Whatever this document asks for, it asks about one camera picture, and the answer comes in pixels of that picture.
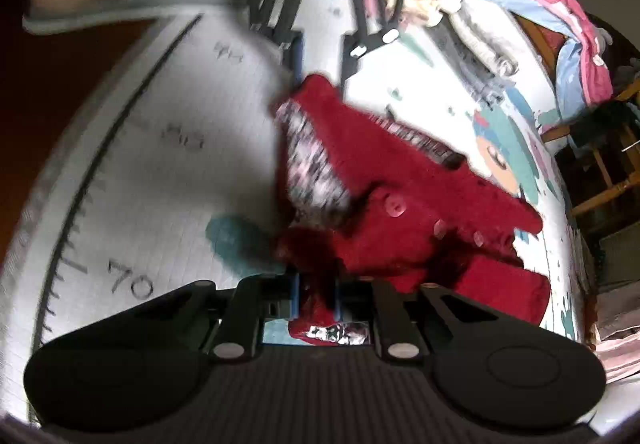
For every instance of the red knit sweater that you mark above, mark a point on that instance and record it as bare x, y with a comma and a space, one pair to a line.
400, 234

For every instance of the folded white knit garment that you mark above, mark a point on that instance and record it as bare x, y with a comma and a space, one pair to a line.
487, 46

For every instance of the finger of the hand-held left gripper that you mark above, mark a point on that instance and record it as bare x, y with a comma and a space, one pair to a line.
285, 19
360, 49

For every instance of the printed cartoon play mat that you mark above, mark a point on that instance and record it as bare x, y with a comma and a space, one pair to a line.
175, 149

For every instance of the wooden chair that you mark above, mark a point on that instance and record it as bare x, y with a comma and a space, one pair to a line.
605, 194

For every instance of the folded grey garment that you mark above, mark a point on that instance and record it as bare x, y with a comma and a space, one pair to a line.
475, 74

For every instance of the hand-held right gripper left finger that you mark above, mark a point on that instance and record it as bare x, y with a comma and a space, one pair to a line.
294, 294

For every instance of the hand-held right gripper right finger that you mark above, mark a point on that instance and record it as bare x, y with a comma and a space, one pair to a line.
341, 299

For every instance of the stack of magazines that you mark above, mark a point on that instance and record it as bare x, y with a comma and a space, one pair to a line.
620, 324

